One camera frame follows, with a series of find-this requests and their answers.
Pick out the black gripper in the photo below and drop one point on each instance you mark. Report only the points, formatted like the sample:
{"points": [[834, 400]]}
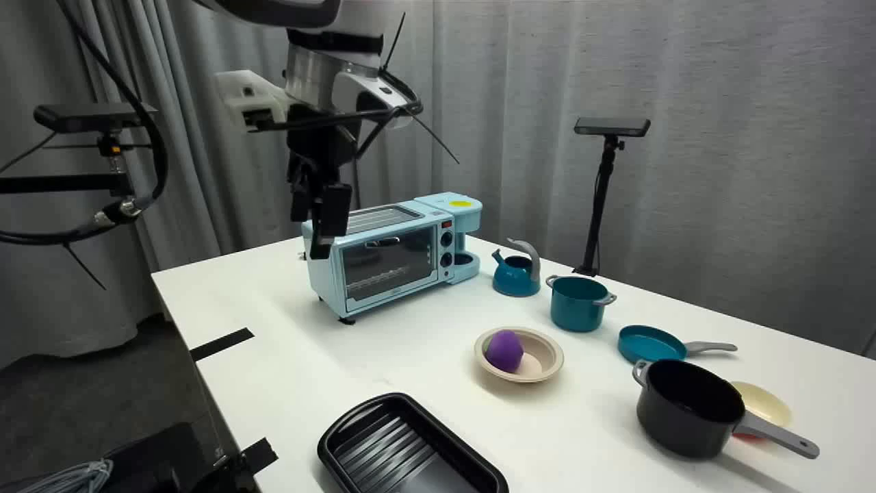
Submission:
{"points": [[315, 147]]}

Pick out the purple plush toy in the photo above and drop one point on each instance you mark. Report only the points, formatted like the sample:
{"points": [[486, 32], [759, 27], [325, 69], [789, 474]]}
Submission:
{"points": [[504, 353]]}

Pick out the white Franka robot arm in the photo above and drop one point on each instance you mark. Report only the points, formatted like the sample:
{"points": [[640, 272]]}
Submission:
{"points": [[311, 57]]}

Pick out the beige bowl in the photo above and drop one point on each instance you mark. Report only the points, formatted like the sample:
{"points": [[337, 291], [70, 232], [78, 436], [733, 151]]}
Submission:
{"points": [[544, 357]]}

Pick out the light blue toaster oven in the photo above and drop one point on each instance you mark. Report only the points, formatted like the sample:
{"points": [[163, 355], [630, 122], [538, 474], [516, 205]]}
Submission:
{"points": [[392, 262]]}

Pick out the short black tape strip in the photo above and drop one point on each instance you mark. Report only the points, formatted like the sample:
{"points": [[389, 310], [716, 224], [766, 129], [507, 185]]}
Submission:
{"points": [[222, 344]]}

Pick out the black baking tray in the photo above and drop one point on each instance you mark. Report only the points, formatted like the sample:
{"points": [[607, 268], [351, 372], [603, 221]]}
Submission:
{"points": [[400, 454]]}

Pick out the teal pot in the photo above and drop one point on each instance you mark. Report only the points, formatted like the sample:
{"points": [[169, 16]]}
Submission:
{"points": [[575, 306]]}

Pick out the black stand with T-top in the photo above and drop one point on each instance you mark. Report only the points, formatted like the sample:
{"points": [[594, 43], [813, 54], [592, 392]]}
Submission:
{"points": [[603, 181]]}

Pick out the teal frying pan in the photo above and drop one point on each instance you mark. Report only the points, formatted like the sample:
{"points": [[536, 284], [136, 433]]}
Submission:
{"points": [[649, 346]]}

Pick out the clear plastic bag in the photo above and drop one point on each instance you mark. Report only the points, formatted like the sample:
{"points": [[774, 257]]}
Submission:
{"points": [[72, 479]]}

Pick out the grey curtain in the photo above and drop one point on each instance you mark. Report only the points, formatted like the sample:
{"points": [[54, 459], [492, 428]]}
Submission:
{"points": [[730, 139]]}

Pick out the cream plate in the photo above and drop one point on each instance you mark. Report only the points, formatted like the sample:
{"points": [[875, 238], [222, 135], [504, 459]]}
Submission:
{"points": [[767, 405]]}

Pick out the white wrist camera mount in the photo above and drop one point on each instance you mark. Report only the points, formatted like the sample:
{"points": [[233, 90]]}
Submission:
{"points": [[250, 98]]}

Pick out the black camera on bar mount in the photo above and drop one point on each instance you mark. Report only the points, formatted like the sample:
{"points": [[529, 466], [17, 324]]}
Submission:
{"points": [[92, 116]]}

